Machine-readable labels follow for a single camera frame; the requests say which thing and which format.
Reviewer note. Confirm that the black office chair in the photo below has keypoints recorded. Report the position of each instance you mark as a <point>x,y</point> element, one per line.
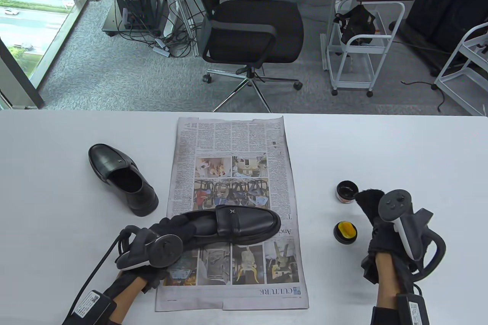
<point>259,28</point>

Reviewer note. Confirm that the black fuzzy cloth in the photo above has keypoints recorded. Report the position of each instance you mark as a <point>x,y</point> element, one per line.
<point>368,203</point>

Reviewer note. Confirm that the person's left hand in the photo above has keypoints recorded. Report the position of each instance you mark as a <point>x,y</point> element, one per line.
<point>179,228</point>

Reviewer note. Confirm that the white shelf cart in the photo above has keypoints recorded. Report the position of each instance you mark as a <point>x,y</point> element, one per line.
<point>463,88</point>

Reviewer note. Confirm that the person's left forearm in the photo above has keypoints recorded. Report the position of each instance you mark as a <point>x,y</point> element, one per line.
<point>126,300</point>

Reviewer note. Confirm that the black leather shoe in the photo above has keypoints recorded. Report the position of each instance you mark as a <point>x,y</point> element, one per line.
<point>244,226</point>
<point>122,180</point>

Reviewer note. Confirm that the black shoe polish lid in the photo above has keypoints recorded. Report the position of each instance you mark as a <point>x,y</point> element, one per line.
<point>343,240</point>

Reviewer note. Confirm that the person's right hand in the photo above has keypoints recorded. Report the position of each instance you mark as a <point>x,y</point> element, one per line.
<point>385,241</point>

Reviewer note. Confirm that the glass window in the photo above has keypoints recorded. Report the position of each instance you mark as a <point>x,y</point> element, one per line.
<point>30,16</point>

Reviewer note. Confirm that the shoe polish jar red label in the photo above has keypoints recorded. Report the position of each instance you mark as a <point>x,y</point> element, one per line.
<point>346,191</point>

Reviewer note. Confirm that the printed newspaper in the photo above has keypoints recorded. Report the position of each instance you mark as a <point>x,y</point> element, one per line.
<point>228,142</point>

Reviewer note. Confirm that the yellow sponge applicator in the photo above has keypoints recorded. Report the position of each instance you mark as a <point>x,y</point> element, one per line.
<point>347,229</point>

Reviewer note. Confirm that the black fabric screen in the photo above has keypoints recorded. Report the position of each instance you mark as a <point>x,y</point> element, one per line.
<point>446,5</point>

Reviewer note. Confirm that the white power strip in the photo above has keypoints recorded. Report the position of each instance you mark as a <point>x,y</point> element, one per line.
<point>162,50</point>

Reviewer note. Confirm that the white wheeled cart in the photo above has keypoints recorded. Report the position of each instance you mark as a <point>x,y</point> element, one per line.
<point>352,73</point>

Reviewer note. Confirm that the black bag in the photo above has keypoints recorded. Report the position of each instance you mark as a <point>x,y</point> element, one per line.
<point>358,22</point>

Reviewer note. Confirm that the person's right forearm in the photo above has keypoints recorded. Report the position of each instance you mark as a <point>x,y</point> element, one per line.
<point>387,287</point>

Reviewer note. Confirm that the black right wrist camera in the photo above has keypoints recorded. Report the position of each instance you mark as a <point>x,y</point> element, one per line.
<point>413,309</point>

